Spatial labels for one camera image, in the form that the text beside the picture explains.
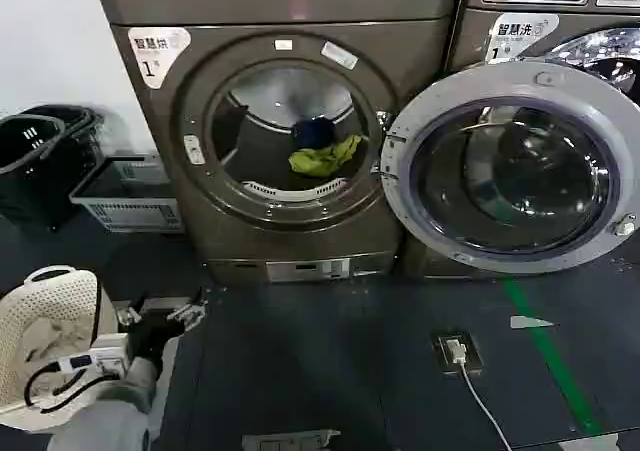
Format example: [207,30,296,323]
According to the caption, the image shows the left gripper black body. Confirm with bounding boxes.
[126,312,184,373]

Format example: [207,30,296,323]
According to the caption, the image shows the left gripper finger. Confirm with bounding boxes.
[117,295,147,328]
[166,286,209,333]

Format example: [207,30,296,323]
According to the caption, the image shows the beige clothes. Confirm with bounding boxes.
[17,315,97,375]

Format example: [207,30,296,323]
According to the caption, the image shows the white perforated laundry basket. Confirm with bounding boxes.
[0,265,121,431]

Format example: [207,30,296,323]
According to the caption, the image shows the grey slotted plastic basket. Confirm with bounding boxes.
[68,152,185,233]

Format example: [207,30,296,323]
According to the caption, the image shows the grey dryer with round opening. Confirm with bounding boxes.
[89,0,467,286]

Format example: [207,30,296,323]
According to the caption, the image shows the black plastic basket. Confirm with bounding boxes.
[0,114,69,225]
[20,104,105,232]

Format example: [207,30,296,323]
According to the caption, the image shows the yellow-green garment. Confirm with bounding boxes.
[288,134,363,178]

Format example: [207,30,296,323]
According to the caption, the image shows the dark blue garment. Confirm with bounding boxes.
[292,117,337,150]

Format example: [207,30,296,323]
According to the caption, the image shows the white plug adapter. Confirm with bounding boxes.
[446,338,469,366]

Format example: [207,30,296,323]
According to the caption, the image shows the floor socket box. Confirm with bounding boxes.
[431,327,485,373]

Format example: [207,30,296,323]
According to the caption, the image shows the grey arrow floor sticker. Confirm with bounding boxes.
[509,314,560,330]

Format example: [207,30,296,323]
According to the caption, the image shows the round glass dryer door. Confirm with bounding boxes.
[379,59,638,275]

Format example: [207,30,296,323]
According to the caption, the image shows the green floor tape line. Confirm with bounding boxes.
[502,278,604,436]

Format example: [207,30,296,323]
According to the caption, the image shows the grey washing machine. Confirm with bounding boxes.
[402,0,640,282]

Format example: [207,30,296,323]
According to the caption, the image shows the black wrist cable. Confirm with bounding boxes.
[23,354,129,415]

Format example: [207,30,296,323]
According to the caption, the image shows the white power cable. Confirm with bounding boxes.
[457,361,507,451]

